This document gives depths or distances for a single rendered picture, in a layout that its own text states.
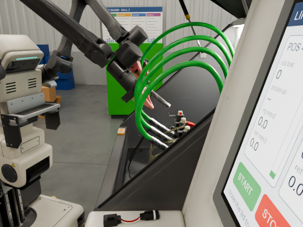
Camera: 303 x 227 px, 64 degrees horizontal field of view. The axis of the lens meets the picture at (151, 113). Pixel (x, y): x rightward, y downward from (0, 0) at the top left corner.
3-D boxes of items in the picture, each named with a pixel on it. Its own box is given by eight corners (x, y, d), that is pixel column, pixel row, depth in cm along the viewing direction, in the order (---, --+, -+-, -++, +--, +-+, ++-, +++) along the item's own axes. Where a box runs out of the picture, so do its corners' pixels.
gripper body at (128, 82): (145, 83, 78) (129, 65, 78) (124, 102, 82) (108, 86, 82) (149, 79, 84) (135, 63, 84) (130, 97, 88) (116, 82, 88)
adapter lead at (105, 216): (103, 228, 52) (103, 220, 52) (103, 220, 54) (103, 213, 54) (159, 221, 54) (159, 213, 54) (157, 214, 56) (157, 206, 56)
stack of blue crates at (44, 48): (25, 89, 682) (18, 44, 646) (34, 86, 728) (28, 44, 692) (68, 90, 671) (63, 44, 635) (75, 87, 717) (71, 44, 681)
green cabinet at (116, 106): (158, 106, 518) (158, 42, 480) (162, 118, 436) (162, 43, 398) (113, 106, 514) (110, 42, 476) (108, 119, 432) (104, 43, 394)
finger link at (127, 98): (155, 106, 80) (136, 85, 79) (140, 120, 83) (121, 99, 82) (159, 101, 86) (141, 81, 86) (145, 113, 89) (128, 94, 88)
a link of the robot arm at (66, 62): (57, 66, 138) (48, 63, 134) (68, 55, 134) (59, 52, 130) (60, 79, 135) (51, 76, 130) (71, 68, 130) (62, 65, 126)
